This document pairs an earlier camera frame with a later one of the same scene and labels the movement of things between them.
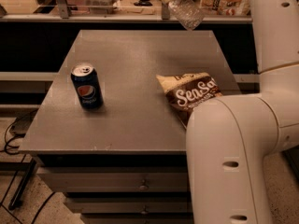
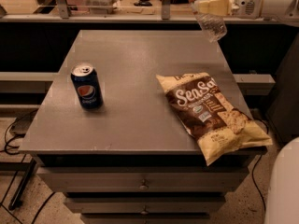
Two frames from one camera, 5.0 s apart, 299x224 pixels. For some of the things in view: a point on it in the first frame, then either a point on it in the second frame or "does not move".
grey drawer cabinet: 125,161 does not move
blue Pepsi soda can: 88,85 does not move
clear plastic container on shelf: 102,0 does not move
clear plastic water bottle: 187,9 -> 213,26
